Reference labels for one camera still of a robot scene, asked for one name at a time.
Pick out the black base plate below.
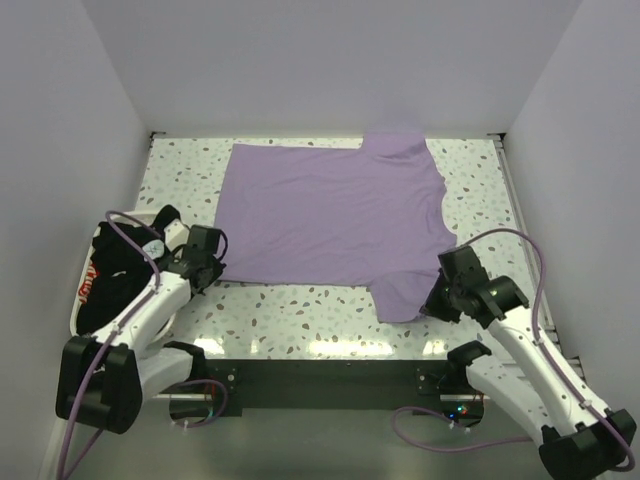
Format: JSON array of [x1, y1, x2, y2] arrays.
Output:
[[149, 357, 501, 419]]

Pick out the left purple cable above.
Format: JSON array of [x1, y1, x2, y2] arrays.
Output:
[[57, 209, 229, 480]]

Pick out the white laundry basket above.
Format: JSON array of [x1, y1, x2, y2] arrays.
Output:
[[68, 209, 191, 346]]

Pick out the black clothes in basket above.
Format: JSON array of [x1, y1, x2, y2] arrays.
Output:
[[79, 204, 184, 336]]

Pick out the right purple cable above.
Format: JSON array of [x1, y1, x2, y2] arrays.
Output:
[[390, 227, 634, 471]]

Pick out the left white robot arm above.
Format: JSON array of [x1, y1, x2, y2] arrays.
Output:
[[55, 225, 228, 434]]

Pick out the purple cable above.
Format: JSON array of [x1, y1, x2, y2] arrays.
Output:
[[390, 227, 634, 471], [57, 209, 229, 480]]

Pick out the purple t-shirt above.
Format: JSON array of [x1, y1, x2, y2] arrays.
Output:
[[215, 133, 456, 323]]

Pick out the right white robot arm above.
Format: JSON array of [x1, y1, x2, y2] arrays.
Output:
[[422, 246, 637, 479]]

